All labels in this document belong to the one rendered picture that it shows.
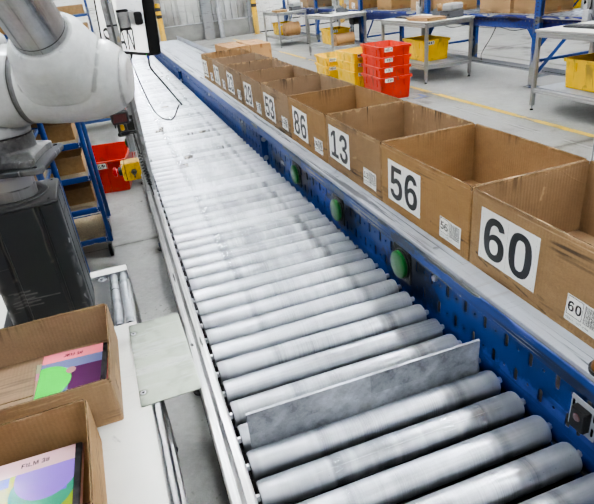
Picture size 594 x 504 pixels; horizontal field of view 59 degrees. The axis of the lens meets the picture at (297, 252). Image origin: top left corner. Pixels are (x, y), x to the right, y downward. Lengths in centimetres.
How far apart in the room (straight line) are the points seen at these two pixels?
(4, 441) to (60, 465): 12
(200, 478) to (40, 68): 137
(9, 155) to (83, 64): 27
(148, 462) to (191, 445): 107
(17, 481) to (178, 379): 33
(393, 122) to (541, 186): 79
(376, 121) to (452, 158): 40
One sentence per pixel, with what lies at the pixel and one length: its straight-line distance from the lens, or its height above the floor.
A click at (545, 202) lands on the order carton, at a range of 124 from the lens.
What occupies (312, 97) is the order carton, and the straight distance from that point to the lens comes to 217.
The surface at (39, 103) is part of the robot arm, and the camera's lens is 118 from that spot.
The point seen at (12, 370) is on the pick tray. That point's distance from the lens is 133.
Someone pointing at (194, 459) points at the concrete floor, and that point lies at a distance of 201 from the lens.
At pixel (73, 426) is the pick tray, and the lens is 104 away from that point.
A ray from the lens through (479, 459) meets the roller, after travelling 95.
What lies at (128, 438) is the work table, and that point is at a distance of 105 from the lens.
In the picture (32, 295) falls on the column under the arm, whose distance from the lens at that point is 136.
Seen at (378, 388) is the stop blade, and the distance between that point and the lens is 101.
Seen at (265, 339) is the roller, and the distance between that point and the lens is 120.
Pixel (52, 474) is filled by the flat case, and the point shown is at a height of 80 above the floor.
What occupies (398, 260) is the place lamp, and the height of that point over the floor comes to 83.
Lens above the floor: 145
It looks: 27 degrees down
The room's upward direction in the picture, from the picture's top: 6 degrees counter-clockwise
